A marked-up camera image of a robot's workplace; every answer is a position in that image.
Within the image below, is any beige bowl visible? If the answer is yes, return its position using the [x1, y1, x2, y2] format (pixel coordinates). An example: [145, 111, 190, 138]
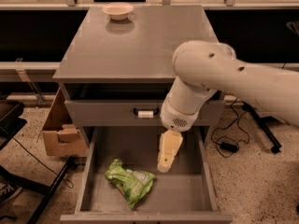
[102, 2, 134, 21]

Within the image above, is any black sneaker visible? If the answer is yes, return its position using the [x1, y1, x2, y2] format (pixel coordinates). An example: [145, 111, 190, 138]
[0, 183, 22, 205]

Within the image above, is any black stand leg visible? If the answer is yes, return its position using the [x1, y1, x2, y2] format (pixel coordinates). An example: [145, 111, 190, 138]
[0, 157, 75, 224]
[242, 103, 281, 154]

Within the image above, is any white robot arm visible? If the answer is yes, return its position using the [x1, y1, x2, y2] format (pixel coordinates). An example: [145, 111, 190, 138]
[157, 40, 299, 173]

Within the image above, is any thin black cable left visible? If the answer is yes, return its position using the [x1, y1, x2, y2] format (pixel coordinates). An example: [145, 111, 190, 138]
[0, 126, 75, 189]

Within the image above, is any metal rail bracket left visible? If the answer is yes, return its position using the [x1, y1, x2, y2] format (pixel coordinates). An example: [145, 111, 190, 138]
[15, 58, 45, 106]

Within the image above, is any closed grey top drawer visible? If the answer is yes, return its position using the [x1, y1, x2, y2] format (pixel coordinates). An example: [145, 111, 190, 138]
[64, 98, 226, 128]

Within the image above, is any green rice chip bag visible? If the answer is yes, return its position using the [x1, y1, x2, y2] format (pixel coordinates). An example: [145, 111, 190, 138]
[105, 159, 155, 209]

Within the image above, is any open grey middle drawer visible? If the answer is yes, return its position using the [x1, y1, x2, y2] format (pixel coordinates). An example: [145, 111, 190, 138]
[61, 126, 232, 224]

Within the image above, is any cardboard box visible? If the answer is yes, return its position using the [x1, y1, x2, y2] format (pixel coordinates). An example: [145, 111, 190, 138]
[42, 90, 89, 157]

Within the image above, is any black power adapter cable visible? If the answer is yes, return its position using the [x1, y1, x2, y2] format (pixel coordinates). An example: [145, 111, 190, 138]
[210, 96, 251, 159]

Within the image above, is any black white drawer handle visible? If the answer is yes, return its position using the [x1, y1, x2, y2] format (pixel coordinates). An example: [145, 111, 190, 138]
[134, 108, 159, 119]

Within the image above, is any black tray left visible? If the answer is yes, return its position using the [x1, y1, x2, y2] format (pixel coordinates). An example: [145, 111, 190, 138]
[0, 100, 27, 150]

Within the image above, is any grey drawer cabinet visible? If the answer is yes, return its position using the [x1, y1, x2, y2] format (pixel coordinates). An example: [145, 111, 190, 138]
[53, 6, 217, 141]

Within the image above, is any black stand leg left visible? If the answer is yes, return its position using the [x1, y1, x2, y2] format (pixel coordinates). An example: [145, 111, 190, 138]
[0, 157, 75, 224]

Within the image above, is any black stand leg right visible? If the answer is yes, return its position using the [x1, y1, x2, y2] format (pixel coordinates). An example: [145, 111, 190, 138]
[242, 103, 281, 154]

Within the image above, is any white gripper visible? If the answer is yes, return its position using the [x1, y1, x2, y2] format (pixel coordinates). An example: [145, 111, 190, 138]
[157, 99, 199, 173]

